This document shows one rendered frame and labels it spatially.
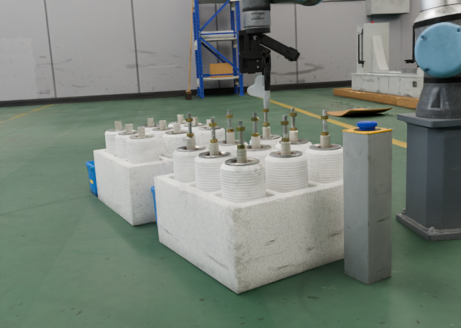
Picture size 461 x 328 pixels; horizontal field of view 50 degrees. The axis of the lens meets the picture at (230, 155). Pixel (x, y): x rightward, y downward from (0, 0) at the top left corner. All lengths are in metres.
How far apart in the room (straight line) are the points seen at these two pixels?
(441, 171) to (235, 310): 0.63
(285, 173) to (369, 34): 4.78
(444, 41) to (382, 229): 0.42
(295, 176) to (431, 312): 0.37
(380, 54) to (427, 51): 4.57
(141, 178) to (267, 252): 0.56
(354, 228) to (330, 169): 0.17
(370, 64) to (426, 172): 4.52
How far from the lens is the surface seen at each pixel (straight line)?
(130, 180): 1.48
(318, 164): 1.17
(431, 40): 1.19
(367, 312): 0.99
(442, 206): 1.35
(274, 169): 1.10
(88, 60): 7.62
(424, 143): 1.33
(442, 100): 1.34
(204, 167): 1.13
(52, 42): 7.72
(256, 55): 1.34
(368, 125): 1.03
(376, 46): 5.78
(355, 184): 1.04
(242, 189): 1.03
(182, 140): 1.55
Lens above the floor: 0.46
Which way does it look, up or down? 11 degrees down
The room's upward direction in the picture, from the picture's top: 3 degrees counter-clockwise
